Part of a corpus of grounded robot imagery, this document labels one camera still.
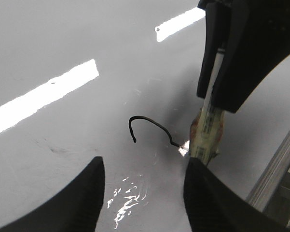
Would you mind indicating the red magnet taped to marker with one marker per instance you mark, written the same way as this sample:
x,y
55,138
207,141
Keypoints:
x,y
205,134

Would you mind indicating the white black whiteboard marker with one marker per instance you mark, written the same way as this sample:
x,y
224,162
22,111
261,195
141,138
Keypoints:
x,y
207,105

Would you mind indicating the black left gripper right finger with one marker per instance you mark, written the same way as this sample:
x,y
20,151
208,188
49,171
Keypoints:
x,y
212,207

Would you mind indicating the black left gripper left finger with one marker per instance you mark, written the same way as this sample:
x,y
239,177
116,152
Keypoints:
x,y
75,208

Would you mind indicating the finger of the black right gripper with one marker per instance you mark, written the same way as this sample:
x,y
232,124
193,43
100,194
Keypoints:
x,y
218,17
259,39

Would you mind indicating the white whiteboard with aluminium frame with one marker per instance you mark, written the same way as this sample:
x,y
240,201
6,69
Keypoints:
x,y
72,73

